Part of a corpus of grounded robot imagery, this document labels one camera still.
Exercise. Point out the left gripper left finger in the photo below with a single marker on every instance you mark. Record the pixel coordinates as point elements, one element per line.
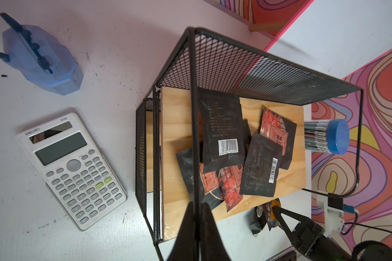
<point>184,248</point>

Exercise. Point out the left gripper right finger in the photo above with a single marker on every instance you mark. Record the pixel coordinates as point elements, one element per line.
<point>211,244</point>

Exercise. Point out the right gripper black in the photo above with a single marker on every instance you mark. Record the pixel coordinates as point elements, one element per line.
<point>313,239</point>

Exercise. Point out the orange black tea bag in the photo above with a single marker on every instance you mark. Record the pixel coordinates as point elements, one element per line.
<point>264,216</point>

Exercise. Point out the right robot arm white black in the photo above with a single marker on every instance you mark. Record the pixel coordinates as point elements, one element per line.
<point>369,250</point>

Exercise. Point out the black tea bag barcode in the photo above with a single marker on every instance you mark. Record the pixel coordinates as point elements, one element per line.
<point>261,167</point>
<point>222,127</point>

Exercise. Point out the red blossom tea bag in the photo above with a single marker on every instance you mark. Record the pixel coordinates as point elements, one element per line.
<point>280,130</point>

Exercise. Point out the black tea bag barcode back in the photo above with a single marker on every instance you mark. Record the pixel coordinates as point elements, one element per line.
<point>222,127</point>

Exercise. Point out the black tea bag lower left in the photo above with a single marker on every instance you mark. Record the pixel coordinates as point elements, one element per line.
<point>209,184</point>

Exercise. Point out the blue-lidded pencil tube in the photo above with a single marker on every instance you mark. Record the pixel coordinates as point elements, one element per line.
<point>327,136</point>

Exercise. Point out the white scientific calculator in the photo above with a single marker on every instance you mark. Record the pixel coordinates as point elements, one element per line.
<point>74,169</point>

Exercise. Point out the blue translucent pen holder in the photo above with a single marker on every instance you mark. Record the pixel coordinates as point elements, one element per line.
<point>40,57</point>

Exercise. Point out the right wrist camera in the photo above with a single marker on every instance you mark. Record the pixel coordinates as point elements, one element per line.
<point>334,210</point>

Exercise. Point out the black wire wooden two-tier shelf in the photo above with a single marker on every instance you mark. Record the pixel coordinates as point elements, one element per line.
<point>168,121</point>

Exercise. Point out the white board pink frame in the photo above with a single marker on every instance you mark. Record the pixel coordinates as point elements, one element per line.
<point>336,37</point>

